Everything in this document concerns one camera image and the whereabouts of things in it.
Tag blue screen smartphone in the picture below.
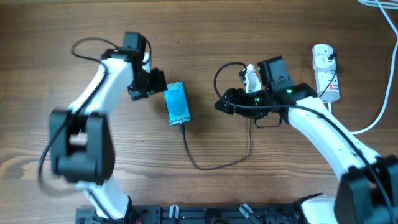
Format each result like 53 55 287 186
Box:
164 82 191 126

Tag black charger cable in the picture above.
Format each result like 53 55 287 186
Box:
178 49 338 172

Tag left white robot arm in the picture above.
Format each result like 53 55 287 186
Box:
37 32 167 223

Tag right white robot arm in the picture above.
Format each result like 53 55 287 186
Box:
215 56 397 223

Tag white charger plug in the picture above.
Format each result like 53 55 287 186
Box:
313 55 336 72

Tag white power strip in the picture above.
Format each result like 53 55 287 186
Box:
312 44 340 103

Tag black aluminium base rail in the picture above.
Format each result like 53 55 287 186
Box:
75 203 307 224

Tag white power strip cable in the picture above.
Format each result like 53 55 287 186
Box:
328 0 398 135

